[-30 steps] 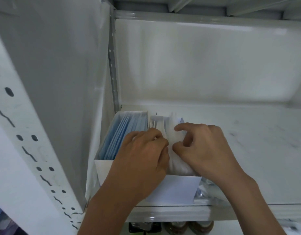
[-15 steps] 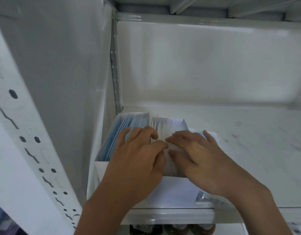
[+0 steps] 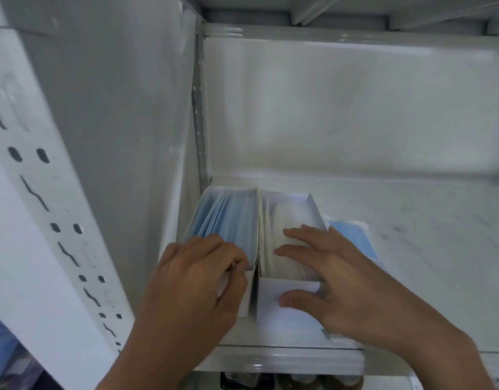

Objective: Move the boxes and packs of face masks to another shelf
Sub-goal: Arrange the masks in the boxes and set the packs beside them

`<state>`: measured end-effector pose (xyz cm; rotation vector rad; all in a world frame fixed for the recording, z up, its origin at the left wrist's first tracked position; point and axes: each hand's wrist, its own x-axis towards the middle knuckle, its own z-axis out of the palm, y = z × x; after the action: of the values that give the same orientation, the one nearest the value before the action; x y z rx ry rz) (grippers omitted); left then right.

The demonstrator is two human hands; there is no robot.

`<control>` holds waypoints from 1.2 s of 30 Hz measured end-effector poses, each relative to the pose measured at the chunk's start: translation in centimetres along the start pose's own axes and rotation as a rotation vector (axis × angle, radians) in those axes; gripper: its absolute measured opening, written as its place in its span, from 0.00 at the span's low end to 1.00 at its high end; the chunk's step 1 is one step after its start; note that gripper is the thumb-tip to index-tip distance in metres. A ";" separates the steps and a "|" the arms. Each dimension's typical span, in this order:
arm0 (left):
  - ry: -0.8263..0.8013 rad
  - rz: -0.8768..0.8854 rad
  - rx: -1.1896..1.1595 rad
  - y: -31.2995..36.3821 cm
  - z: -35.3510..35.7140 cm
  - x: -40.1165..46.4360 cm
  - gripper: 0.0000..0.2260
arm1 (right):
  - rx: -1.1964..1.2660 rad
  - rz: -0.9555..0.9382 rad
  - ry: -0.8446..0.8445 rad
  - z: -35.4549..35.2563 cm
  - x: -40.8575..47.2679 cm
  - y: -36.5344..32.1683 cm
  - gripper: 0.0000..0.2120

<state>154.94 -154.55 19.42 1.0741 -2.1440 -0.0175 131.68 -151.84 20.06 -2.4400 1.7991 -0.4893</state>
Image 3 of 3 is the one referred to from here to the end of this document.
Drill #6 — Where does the person's right hand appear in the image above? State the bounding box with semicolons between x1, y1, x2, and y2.
274;225;450;356

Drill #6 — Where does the stack of blue face masks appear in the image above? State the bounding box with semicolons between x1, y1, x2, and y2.
189;188;259;270

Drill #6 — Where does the person's left forearm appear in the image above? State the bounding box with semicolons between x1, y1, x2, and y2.
95;327;234;390

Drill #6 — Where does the stack of white face masks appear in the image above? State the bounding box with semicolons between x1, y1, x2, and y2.
260;196;327;282

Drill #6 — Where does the white box of blue masks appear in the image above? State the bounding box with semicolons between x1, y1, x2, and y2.
184;185;261;318

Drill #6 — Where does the white metal shelf unit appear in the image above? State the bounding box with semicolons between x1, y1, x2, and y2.
0;0;499;390

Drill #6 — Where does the person's left hand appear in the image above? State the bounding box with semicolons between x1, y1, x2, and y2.
145;233;250;355

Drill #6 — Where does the flat blue mask packet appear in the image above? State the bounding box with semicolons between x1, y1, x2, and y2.
323;217;383;273

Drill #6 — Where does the person's right forearm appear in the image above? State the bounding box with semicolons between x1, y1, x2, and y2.
389;317;499;390

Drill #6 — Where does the dark brown bottle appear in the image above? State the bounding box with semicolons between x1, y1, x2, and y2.
220;371;275;390
323;374;365;390
277;373;324;390

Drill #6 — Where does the blue purple cloth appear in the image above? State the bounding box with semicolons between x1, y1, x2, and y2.
0;309;45;390

